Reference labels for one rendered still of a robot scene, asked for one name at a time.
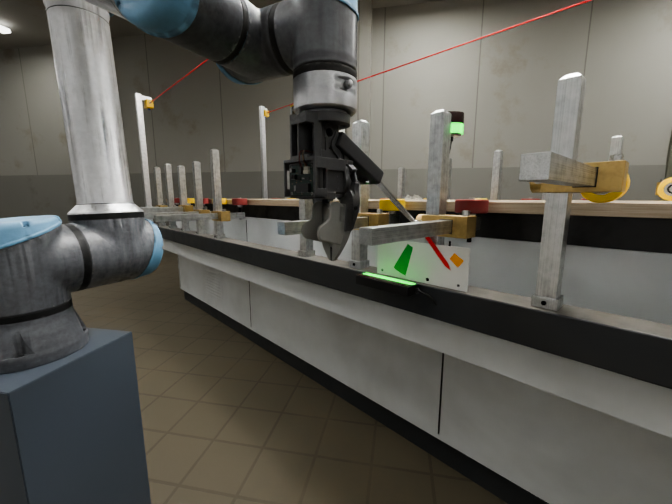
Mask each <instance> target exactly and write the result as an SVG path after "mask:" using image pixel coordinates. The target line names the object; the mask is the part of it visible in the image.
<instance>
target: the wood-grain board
mask: <svg viewBox="0 0 672 504"><path fill-rule="evenodd" d="M379 200H380V199H368V209H379ZM426 202H427V200H405V209H406V210H419V211H426ZM247 203H248V204H247V205H267V206H297V207H299V199H247ZM544 208H545V200H489V208H488V213H510V214H541V215H544ZM446 211H450V212H455V200H447V205H446ZM570 215H571V216H602V217H632V218H663V219H672V201H627V200H614V201H611V202H606V203H596V202H591V201H589V200H572V203H571V211H570Z"/></svg>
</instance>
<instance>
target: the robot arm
mask: <svg viewBox="0 0 672 504"><path fill-rule="evenodd" d="M43 3H44V5H45V7H46V13H47V19H48V25H49V32H50V38H51V44H52V51H53V57H54V63H55V69H56V76H57V82H58V88H59V95H60V101H61V107H62V114H63V120H64V126H65V133H66V139H67V145H68V151H69V158H70V164H71V170H72V177H73V183H74V189H75V196H76V206H75V207H74V208H73V209H72V210H71V211H70V212H68V213H67V216H68V222H69V223H67V224H62V220H61V219H60V217H59V216H56V215H41V216H23V217H12V218H2V219H0V375H1V374H8V373H14V372H19V371H23V370H27V369H31V368H35V367H39V366H42V365H45V364H48V363H51V362H54V361H57V360H59V359H62V358H64V357H66V356H69V355H71V354H73V353H75V352H76V351H78V350H80V349H81V348H83V347H84V346H85V345H86V344H87V343H88V342H89V332H88V329H87V327H86V325H85V324H84V322H83V321H82V320H81V318H80V317H79V315H78V314H77V312H76V311H75V309H74V308H73V303H72V296H71V292H75V291H80V290H85V289H89V288H94V287H99V286H103V285H108V284H112V283H117V282H122V281H126V280H134V279H137V278H139V277H141V276H145V275H148V274H150V273H152V272H153V271H154V270H156V269H157V267H158V266H159V264H160V262H161V260H162V256H163V249H162V246H163V239H162V235H161V232H160V230H159V228H158V227H157V225H155V224H154V223H153V222H152V221H150V220H148V219H145V217H144V211H143V210H142V209H141V208H139V207H138V206H137V205H136V204H134V202H133V197H132V189H131V182H130V174H129V167H128V160H127V152H126V145H125V137H124V130H123V122H122V115H121V107H120V100H119V92H118V85H117V77H116V70H115V62H114V55H113V47H112V40H111V32H110V25H109V21H110V17H112V16H113V15H114V14H115V15H117V16H119V17H121V18H123V19H126V20H128V21H129V22H131V23H132V24H134V25H135V26H136V27H137V28H139V29H140V30H142V31H143V32H145V33H147V34H149V35H152V36H155V37H160V38H162V39H165V40H167V41H169V42H171V43H173V44H176V45H178V46H180V47H182V48H184V49H187V50H189V51H191V52H193V53H195V54H198V55H200V56H202V57H204V58H206V59H209V60H211V61H213V62H215V63H216V65H217V66H218V68H219V69H220V71H221V72H222V73H223V74H224V75H225V76H226V77H227V78H228V79H229V80H231V81H232V82H234V83H237V84H241V85H255V84H259V83H261V82H263V81H267V80H272V79H276V78H281V77H286V76H290V75H293V101H294V113H295V114H291V115H289V117H290V160H284V197H291V198H299V199H312V200H313V206H312V217H311V219H310V220H309V221H307V222H306V223H305V224H303V225H302V228H301V233H302V236H303V237H304V238H306V239H310V240H315V241H319V242H322V245H323V248H324V251H325V253H326V255H327V257H328V259H329V260H330V261H336V260H337V259H338V257H339V256H340V254H341V252H342V251H343V249H344V247H345V245H346V243H347V241H348V239H349V236H350V233H351V231H352V230H353V228H354V225H355V222H356V219H357V216H358V212H359V207H360V194H359V185H360V184H361V185H365V184H380V182H381V180H382V177H383V174H384V172H383V171H382V170H381V169H380V168H379V167H378V166H377V165H376V164H375V163H374V162H373V161H372V160H371V159H370V158H369V157H368V156H367V155H366V154H365V153H364V152H363V151H362V150H361V149H360V148H359V147H358V146H357V145H356V144H355V143H354V142H353V141H352V140H351V139H350V138H349V137H348V136H347V135H346V134H345V133H344V132H339V130H343V129H347V128H349V127H350V117H352V116H354V115H355V114H356V112H357V26H358V21H359V14H358V10H357V0H283V1H281V2H277V3H275V4H272V5H269V6H266V7H263V8H257V7H255V6H254V5H253V4H251V3H250V2H249V1H248V0H43ZM287 171H289V172H290V189H287ZM336 198H337V199H338V200H339V201H340V203H339V202H336V201H334V202H332V203H329V202H330V201H333V200H334V199H336Z"/></svg>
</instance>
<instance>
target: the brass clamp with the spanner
mask: <svg viewBox="0 0 672 504"><path fill-rule="evenodd" d="M476 219H477V216H461V215H447V214H446V215H426V214H419V215H418V216H417V217H416V219H415V220H422V221H432V220H452V229H451V233H450V234H444V235H437V236H439V237H450V238H460V239H468V238H473V237H475V233H476Z"/></svg>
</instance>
